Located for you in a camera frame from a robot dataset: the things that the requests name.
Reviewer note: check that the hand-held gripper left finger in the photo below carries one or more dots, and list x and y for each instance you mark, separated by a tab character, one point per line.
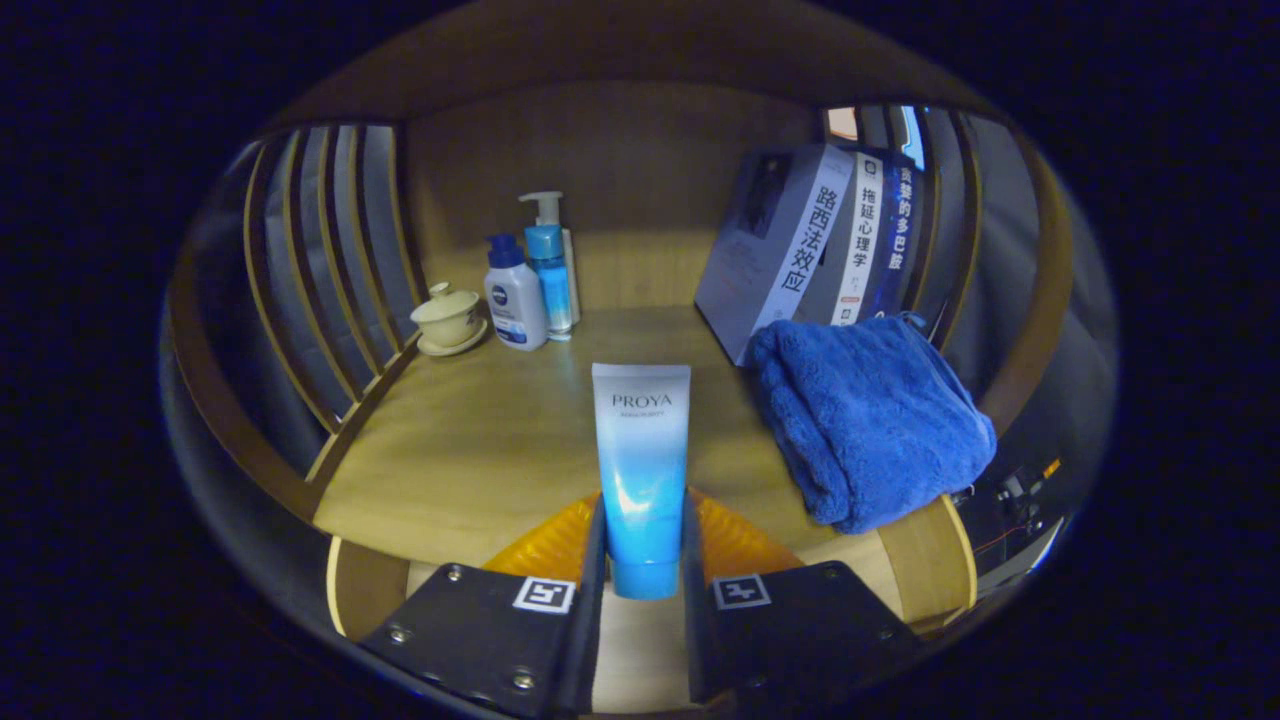
598	560

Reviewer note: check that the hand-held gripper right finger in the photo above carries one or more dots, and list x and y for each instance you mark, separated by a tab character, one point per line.
692	570

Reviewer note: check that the blue white cosmetic tube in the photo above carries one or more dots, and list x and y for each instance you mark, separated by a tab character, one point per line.
640	470

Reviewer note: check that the wooden countertop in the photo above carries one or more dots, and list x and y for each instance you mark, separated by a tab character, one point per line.
480	440

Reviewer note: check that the wooden cabinet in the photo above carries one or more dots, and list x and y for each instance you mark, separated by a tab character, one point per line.
640	170

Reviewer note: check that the blue fluffy towel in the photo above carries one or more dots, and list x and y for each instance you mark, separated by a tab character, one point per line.
870	420

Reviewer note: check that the white lotion bottle blue cap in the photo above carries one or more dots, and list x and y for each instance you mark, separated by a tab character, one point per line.
515	305

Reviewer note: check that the cream slim box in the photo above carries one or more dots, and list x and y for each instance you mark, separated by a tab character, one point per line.
572	280

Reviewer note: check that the beige lidded teacup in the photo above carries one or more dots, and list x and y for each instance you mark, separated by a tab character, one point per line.
447	320

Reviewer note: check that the blue pump bottle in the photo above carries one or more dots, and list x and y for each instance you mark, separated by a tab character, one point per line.
550	280

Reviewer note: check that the grey book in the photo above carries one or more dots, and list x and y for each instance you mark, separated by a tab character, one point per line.
760	260

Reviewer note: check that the orange black tool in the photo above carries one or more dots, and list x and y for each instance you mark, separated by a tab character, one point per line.
1015	490

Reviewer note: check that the white book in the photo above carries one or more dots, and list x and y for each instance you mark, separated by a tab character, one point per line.
862	230

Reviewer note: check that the dark blue book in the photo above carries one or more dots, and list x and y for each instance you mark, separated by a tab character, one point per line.
900	230

